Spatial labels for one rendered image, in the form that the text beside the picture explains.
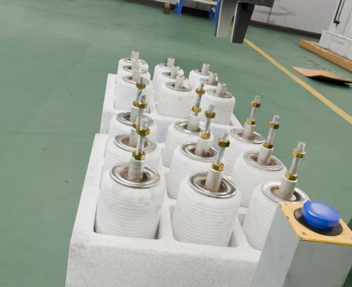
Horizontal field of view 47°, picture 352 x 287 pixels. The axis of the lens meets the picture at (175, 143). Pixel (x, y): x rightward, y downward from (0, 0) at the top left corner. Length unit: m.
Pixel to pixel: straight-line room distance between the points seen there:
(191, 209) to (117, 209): 0.11
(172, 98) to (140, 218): 0.56
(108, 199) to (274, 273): 0.24
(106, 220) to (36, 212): 0.37
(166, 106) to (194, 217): 0.55
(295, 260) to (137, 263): 0.23
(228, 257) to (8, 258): 0.42
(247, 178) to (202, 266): 0.20
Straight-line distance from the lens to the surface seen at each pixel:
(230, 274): 0.62
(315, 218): 0.46
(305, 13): 7.34
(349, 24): 5.13
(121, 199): 0.57
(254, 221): 0.65
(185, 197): 0.60
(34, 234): 0.89
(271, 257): 0.50
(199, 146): 0.71
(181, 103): 1.09
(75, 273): 0.61
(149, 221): 0.60
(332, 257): 0.47
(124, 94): 1.08
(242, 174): 0.73
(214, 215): 0.59
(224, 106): 1.11
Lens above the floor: 0.53
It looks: 22 degrees down
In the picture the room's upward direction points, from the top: 12 degrees clockwise
